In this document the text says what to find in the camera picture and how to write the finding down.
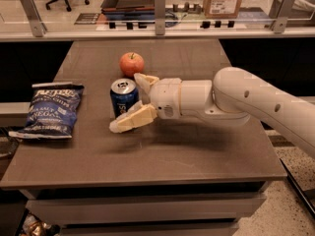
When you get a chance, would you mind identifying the cardboard box with label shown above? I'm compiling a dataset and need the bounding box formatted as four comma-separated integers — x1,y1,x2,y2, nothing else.
203,0,242,19

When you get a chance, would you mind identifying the left metal railing post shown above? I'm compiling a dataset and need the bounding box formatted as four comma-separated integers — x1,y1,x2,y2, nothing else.
20,0,46,37

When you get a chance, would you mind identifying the white drawer cabinet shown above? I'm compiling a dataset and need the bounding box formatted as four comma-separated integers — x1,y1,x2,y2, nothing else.
27,189,266,236

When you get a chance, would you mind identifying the metal railing post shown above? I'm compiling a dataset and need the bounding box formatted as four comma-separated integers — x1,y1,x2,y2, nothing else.
271,0,295,33
20,0,46,37
155,0,165,35

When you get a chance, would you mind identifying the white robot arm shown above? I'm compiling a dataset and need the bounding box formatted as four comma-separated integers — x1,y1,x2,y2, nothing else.
109,67,315,157

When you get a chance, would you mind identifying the blue chips bag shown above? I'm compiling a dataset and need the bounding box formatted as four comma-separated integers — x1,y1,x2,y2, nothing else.
9,83,85,140

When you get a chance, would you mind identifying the middle metal railing post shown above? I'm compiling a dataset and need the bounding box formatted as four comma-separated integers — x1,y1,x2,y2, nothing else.
155,0,165,35

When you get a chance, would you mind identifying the grey open tray box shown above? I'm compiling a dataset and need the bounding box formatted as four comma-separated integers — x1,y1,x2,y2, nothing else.
100,0,161,14

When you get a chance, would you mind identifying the blue pepsi can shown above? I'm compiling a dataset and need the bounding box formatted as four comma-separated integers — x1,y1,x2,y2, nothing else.
110,78,139,117

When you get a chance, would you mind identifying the right metal railing post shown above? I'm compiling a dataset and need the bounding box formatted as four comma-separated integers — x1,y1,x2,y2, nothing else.
271,0,295,33

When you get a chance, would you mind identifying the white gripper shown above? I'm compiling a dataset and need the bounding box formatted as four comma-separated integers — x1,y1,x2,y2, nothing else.
109,73,181,133

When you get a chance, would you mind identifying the red apple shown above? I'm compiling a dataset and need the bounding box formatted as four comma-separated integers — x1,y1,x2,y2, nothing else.
119,52,145,78

